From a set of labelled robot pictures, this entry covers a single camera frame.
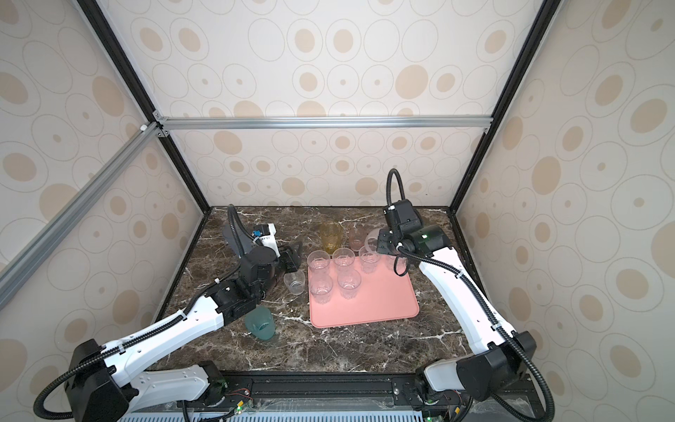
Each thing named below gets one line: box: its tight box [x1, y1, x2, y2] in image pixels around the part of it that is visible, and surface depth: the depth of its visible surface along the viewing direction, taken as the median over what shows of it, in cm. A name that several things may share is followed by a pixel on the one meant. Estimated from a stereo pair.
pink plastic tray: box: [307, 255, 421, 329], surface depth 93 cm
